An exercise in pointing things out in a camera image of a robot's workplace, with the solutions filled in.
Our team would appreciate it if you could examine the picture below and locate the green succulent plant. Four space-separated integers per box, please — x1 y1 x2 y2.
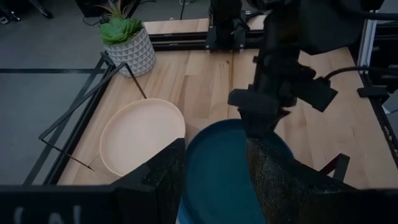
94 0 144 45

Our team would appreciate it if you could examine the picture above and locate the black wire shelf frame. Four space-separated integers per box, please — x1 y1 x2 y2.
38 50 149 172

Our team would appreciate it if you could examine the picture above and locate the dark teal round plate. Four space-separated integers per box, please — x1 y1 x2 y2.
176 118 295 224

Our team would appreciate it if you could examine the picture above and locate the black table end rail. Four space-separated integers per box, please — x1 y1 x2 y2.
148 29 266 52

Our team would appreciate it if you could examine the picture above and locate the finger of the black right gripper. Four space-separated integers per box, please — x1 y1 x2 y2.
238 107 292 139

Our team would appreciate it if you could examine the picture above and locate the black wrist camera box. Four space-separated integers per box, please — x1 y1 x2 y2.
290 75 339 113

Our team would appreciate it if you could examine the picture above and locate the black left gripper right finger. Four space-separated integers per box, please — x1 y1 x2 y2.
246 136 358 224

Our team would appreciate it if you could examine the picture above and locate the black table side rail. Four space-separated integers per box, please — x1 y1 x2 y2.
22 55 114 187

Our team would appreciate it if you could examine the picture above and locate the beige round plate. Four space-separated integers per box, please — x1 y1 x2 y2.
99 98 187 177

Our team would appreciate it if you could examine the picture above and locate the black camera cable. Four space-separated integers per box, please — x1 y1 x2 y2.
323 65 398 80

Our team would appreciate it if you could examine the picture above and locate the silver aluminium extrusion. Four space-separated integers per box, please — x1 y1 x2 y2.
356 17 379 68

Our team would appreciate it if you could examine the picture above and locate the black side frame bracket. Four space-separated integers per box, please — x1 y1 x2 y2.
356 73 398 169

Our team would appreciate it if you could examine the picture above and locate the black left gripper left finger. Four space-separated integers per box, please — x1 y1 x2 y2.
111 138 187 224

